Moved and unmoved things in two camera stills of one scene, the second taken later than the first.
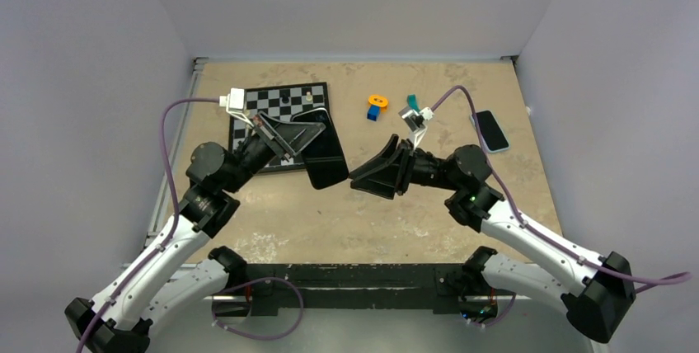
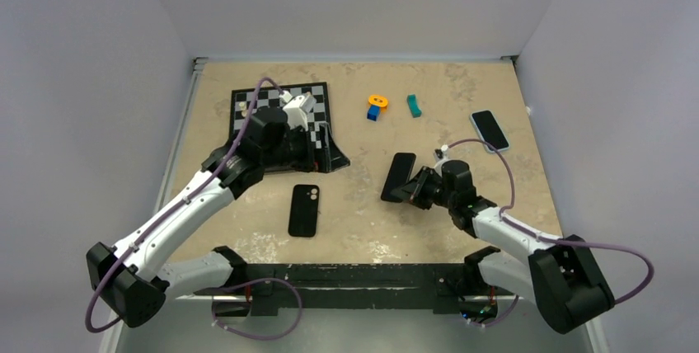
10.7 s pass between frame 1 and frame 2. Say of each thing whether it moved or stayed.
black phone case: moved
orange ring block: stayed
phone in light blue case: stayed
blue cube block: stayed
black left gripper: moved
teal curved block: stayed
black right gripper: moved
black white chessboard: stayed
